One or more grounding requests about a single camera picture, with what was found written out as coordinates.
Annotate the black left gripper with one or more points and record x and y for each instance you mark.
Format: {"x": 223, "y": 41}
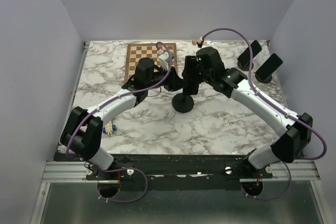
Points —
{"x": 174, "y": 82}

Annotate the black round-base phone stand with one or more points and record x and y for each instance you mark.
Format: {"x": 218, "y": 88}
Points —
{"x": 182, "y": 103}

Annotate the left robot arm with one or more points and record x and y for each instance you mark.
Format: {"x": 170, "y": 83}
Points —
{"x": 83, "y": 130}

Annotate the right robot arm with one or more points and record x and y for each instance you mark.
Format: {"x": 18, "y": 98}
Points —
{"x": 293, "y": 136}

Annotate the round wooden stand right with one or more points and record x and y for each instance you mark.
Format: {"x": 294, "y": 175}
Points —
{"x": 267, "y": 80}

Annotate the wooden chessboard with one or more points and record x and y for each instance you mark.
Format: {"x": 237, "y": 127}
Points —
{"x": 137, "y": 51}

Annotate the beige blue toy block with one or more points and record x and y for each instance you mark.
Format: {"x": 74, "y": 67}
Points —
{"x": 109, "y": 128}

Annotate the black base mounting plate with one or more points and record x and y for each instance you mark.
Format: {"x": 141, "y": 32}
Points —
{"x": 132, "y": 172}

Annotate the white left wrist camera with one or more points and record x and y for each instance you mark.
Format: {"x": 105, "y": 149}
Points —
{"x": 166, "y": 59}

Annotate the aluminium rail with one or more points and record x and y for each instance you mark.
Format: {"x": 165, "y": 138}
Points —
{"x": 77, "y": 172}

